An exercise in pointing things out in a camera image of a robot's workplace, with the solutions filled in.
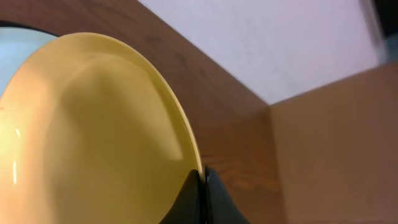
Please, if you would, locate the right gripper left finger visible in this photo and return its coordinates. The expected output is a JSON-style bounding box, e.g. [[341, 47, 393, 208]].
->
[[160, 170, 205, 224]]

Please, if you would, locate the yellow plate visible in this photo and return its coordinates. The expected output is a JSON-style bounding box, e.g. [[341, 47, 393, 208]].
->
[[1, 32, 202, 223]]

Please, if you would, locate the black round tray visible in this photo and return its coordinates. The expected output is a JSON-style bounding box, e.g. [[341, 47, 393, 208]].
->
[[0, 20, 58, 37]]

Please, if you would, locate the light blue plate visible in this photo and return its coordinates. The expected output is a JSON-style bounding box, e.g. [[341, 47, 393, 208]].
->
[[0, 27, 57, 95]]

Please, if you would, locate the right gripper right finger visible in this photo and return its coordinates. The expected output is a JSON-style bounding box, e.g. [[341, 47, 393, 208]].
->
[[205, 166, 249, 224]]

